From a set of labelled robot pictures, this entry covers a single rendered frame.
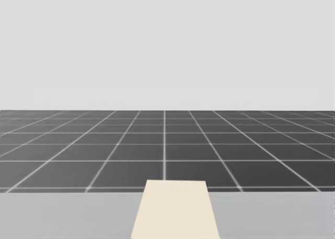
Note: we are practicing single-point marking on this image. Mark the tall board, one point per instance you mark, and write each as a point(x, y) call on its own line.
point(175, 213)

